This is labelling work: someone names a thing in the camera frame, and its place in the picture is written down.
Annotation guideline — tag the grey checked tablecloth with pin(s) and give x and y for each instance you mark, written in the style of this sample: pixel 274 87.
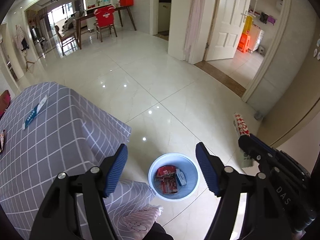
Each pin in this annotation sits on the grey checked tablecloth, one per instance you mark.
pixel 50 155

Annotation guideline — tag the red paper box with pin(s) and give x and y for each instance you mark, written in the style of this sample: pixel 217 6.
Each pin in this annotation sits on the red paper box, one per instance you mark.
pixel 168 186

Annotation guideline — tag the white plastic bin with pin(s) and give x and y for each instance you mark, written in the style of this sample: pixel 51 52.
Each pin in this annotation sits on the white plastic bin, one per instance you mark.
pixel 192 188

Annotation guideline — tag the grey armchair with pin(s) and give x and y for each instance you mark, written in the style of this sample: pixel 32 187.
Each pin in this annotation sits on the grey armchair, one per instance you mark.
pixel 70 22

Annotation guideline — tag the wooden dining chair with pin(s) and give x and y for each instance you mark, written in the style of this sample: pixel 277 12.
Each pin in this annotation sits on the wooden dining chair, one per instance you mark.
pixel 66 38

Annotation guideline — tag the pink lace curtain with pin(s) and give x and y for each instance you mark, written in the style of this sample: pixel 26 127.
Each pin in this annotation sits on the pink lace curtain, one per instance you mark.
pixel 196 22

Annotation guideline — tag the grey door stopper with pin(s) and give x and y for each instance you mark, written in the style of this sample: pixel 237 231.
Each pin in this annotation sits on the grey door stopper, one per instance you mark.
pixel 258 115

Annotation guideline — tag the yellow cabinet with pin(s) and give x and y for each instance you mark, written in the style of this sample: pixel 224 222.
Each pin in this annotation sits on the yellow cabinet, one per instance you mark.
pixel 246 25

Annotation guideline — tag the person's black trousers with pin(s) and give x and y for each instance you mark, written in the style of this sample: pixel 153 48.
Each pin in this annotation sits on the person's black trousers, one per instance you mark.
pixel 157 232

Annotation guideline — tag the red gift bag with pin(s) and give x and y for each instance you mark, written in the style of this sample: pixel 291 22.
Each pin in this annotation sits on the red gift bag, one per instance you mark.
pixel 126 1

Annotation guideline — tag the pink printed blanket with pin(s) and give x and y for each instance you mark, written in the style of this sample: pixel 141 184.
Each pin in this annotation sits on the pink printed blanket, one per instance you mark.
pixel 140 220

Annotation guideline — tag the dark wooden dining table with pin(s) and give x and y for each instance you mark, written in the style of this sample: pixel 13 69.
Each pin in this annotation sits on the dark wooden dining table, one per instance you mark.
pixel 85 17

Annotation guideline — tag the brown red snack wrapper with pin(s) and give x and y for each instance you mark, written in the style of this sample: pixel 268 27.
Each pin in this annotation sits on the brown red snack wrapper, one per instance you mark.
pixel 2 141

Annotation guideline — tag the red white patterned packet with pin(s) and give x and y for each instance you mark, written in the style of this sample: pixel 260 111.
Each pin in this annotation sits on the red white patterned packet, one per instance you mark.
pixel 241 126

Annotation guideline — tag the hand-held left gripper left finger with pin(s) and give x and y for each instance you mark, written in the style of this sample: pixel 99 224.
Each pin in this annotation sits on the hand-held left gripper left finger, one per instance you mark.
pixel 115 172

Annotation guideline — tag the white panelled door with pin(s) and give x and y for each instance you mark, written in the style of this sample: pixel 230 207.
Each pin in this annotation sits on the white panelled door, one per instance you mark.
pixel 227 22

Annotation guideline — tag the white appliance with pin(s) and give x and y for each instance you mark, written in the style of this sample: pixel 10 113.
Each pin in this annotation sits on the white appliance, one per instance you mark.
pixel 257 38

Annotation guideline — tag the orange plastic stool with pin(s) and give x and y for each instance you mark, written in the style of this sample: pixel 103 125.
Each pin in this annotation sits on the orange plastic stool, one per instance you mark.
pixel 243 42

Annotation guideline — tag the blue white small box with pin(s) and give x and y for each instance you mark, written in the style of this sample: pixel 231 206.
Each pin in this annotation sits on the blue white small box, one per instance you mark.
pixel 181 177

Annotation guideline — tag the red snack packet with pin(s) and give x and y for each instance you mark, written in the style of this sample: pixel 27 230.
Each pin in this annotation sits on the red snack packet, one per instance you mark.
pixel 165 171

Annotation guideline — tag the dark doormat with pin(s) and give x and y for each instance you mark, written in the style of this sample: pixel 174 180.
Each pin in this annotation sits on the dark doormat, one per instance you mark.
pixel 163 33

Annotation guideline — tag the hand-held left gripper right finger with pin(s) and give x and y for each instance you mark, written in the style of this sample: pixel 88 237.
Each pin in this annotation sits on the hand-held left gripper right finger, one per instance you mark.
pixel 207 172

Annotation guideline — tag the blue white tube packet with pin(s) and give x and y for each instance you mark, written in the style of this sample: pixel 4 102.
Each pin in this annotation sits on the blue white tube packet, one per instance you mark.
pixel 33 113

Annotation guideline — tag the wooden chair with red cover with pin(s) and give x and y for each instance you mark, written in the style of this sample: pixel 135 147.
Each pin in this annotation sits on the wooden chair with red cover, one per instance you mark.
pixel 105 17

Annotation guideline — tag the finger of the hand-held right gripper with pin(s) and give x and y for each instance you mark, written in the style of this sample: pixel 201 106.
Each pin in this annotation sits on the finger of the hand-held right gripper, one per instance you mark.
pixel 262 143
pixel 248 146

